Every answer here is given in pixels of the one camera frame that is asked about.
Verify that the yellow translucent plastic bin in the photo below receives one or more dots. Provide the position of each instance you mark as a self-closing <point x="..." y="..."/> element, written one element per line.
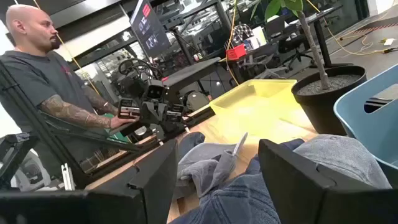
<point x="248" y="109"/>

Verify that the large dark display screen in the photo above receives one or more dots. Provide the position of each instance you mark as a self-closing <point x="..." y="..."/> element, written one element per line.
<point x="149" y="28"/>

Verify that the green leafy potted tree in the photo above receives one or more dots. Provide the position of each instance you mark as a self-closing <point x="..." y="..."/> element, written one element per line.
<point x="314" y="53"/>

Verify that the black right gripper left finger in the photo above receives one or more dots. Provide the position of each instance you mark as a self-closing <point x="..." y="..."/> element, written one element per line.
<point x="130" y="199"/>

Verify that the red box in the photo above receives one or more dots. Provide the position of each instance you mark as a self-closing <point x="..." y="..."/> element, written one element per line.
<point x="236" y="52"/>

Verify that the gray office chair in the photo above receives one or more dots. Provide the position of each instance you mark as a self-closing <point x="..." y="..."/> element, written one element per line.
<point x="264" y="62"/>

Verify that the black office chair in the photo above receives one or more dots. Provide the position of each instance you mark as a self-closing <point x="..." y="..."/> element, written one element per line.
<point x="295" y="49"/>

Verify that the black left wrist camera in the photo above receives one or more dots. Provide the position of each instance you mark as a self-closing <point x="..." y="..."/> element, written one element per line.
<point x="155" y="91"/>

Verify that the person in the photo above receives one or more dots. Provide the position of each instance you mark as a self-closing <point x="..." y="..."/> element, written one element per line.
<point x="40" y="81"/>

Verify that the teal plastic bin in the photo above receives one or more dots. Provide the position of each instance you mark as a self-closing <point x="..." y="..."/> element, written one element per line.
<point x="354" y="124"/>

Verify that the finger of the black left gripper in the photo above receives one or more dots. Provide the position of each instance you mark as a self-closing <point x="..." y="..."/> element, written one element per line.
<point x="161" y="113"/>
<point x="148" y="112"/>

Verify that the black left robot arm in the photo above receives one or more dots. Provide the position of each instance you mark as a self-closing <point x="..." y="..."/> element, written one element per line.
<point x="133" y="88"/>

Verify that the black standing desk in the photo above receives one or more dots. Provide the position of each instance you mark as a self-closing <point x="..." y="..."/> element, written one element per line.
<point x="320" y="37"/>

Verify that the gray backpack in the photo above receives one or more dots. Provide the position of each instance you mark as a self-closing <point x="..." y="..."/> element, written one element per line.
<point x="196" y="100"/>

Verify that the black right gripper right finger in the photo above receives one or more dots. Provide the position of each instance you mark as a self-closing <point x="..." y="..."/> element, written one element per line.
<point x="311" y="199"/>

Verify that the black plant pot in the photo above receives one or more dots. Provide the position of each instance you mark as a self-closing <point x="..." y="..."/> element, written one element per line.
<point x="323" y="109"/>

